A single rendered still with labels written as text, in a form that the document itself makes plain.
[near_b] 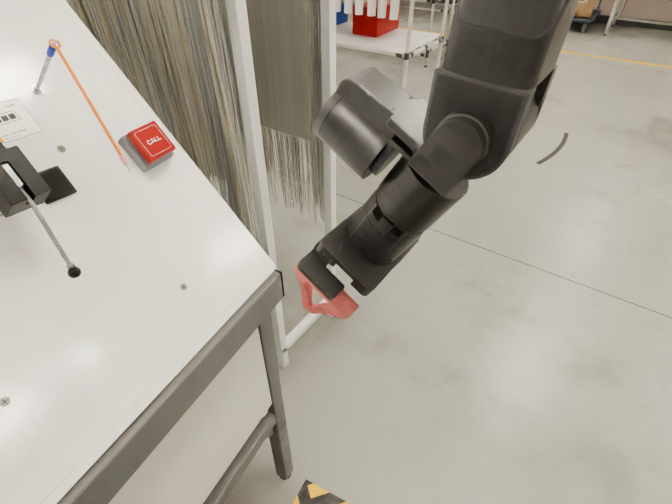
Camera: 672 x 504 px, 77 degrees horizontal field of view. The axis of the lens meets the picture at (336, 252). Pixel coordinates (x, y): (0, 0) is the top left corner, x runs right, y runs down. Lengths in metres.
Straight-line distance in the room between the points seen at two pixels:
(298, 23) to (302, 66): 0.11
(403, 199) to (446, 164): 0.06
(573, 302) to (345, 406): 1.15
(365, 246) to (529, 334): 1.61
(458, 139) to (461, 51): 0.05
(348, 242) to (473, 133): 0.17
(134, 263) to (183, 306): 0.09
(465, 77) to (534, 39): 0.04
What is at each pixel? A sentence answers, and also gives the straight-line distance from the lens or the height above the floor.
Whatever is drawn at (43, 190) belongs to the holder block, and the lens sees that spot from 0.56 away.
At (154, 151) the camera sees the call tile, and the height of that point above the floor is 1.09.
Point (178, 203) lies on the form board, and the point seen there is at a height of 1.01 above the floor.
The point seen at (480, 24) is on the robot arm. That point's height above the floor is 1.32.
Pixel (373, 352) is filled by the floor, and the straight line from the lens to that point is 1.73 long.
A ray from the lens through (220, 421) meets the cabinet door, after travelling 0.89.
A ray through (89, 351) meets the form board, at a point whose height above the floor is 0.95.
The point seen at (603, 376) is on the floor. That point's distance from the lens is 1.94.
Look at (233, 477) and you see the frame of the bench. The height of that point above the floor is 0.40.
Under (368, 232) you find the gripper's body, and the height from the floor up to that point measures 1.15.
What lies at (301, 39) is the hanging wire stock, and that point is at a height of 1.08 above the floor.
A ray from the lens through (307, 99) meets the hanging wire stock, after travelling 1.37.
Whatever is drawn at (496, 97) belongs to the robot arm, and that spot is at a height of 1.29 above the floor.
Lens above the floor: 1.37
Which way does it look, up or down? 40 degrees down
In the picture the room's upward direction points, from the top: straight up
